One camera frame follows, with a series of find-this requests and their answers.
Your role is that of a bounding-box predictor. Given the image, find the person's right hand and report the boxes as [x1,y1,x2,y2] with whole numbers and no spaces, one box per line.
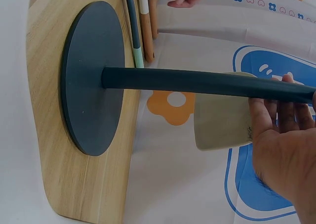
[248,74,316,224]

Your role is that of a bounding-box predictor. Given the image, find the grey-green spatula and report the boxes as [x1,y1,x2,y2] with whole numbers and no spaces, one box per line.
[194,72,257,152]

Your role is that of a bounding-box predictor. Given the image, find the black round-base pole stand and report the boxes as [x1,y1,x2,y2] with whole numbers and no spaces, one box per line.
[61,0,316,157]

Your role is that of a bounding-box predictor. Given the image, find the plain wooden utensil handle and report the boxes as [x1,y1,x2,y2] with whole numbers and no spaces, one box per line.
[147,0,159,40]

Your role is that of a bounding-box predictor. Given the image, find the white and wood utensil handle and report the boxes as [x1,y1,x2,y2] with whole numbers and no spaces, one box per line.
[136,0,156,63]

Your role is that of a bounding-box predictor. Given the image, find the dark utensil handle mint tip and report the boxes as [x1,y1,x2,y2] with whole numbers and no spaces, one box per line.
[122,0,145,69]

